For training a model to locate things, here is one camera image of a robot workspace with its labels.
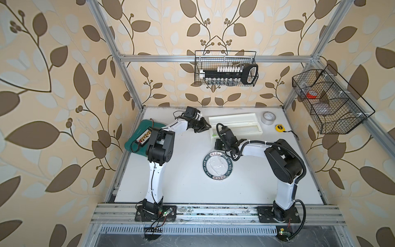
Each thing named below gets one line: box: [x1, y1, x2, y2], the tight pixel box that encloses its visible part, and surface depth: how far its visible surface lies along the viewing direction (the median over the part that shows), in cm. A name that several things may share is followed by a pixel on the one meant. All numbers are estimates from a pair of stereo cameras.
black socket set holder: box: [199, 63, 259, 86], surface depth 86 cm
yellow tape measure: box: [275, 124, 287, 133], surface depth 107 cm
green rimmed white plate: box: [202, 150, 233, 181], surface depth 91 cm
